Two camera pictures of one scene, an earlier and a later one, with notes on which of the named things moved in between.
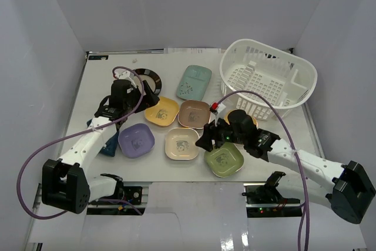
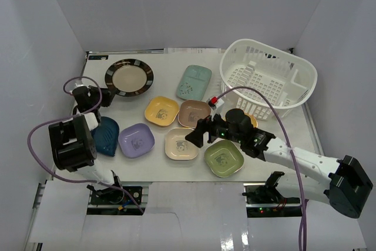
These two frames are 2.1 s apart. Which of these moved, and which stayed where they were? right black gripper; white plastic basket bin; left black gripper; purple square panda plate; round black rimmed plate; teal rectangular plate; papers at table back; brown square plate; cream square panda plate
Moved: round black rimmed plate; left black gripper; right black gripper
Stayed: white plastic basket bin; brown square plate; cream square panda plate; teal rectangular plate; purple square panda plate; papers at table back
